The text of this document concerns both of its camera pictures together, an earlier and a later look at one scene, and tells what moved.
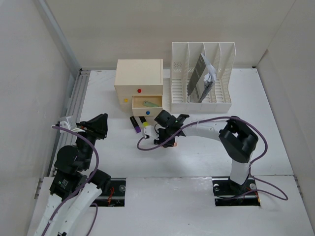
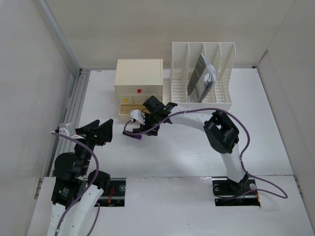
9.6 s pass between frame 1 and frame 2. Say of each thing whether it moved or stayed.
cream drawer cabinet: stayed
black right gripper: moved
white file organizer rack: stayed
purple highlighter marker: moved
